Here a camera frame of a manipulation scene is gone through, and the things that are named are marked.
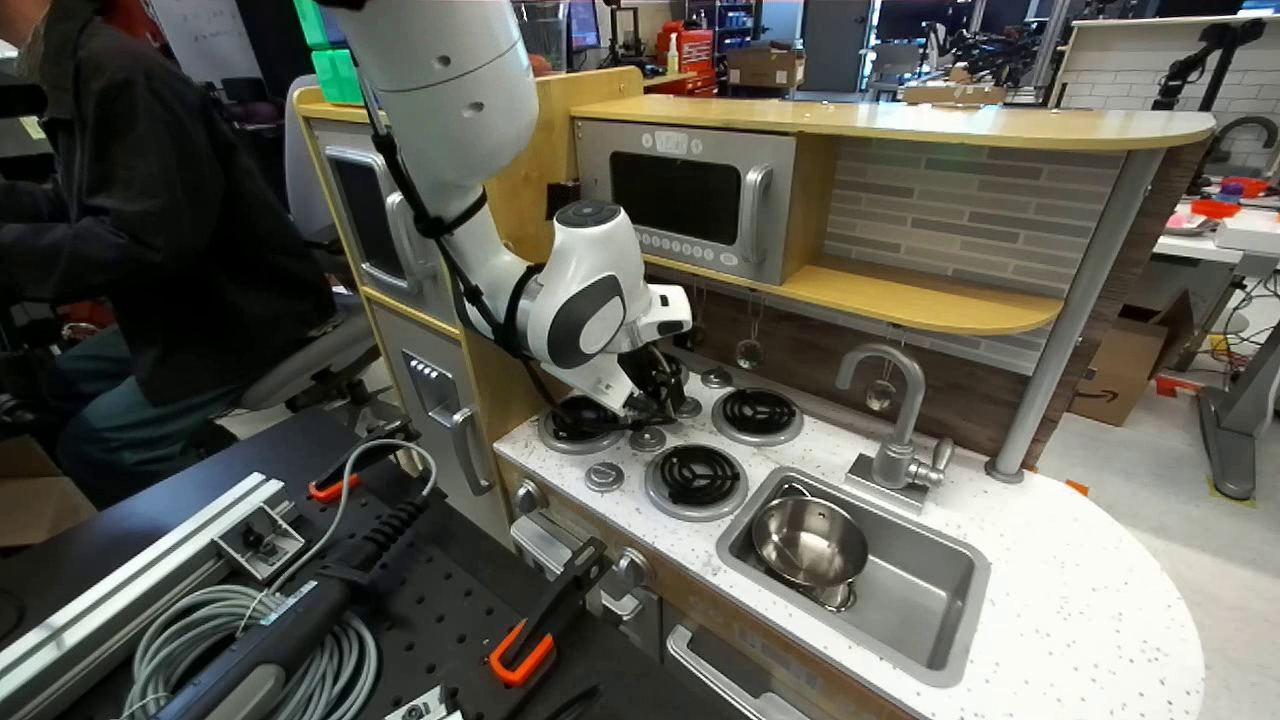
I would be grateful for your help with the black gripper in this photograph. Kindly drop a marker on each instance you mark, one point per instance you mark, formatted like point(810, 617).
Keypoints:
point(653, 366)

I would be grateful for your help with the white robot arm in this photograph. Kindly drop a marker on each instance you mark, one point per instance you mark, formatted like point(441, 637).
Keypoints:
point(441, 82)

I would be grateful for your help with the grey stove knob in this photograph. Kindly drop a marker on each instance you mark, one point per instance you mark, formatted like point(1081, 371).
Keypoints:
point(606, 473)
point(650, 436)

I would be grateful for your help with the black stove burner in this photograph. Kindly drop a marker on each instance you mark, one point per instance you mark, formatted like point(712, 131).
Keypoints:
point(583, 426)
point(757, 414)
point(695, 479)

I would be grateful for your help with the grey toy microwave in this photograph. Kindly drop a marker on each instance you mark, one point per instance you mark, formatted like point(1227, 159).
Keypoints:
point(687, 201)

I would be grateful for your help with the silver metal pot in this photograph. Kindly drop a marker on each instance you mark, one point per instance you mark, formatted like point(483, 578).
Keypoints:
point(807, 540)

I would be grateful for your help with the grey toy faucet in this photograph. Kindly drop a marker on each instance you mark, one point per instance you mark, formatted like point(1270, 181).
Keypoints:
point(898, 426)

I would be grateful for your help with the wooden toy kitchen unit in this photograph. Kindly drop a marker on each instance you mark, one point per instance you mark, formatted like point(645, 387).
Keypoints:
point(1064, 603)

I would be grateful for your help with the grey lower oven panel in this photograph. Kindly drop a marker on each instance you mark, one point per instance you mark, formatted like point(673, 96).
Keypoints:
point(432, 387)

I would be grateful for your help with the black bar clamp orange grip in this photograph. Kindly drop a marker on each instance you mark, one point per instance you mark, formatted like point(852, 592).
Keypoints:
point(545, 623)

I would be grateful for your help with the grey sink basin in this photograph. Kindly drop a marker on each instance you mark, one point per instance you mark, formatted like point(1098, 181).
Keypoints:
point(922, 586)

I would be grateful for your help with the grey kitchen support pole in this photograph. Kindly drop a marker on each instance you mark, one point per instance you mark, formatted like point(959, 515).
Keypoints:
point(1064, 323)

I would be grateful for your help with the green plastic block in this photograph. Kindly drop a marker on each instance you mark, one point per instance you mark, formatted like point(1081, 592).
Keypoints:
point(342, 77)
point(308, 22)

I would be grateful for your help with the brown cardboard box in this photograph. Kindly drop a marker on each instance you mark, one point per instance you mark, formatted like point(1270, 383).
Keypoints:
point(1125, 366)

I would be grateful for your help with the person in dark jacket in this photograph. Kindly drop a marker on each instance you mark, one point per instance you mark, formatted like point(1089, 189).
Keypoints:
point(144, 226)

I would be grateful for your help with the black floor stand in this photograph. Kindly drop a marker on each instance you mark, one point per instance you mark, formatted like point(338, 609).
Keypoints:
point(1233, 414)

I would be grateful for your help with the metal corner bracket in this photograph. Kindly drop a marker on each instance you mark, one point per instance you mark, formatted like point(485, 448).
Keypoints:
point(262, 540)

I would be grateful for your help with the aluminium extrusion rail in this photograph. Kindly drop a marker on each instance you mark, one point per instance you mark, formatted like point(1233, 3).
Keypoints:
point(135, 582)

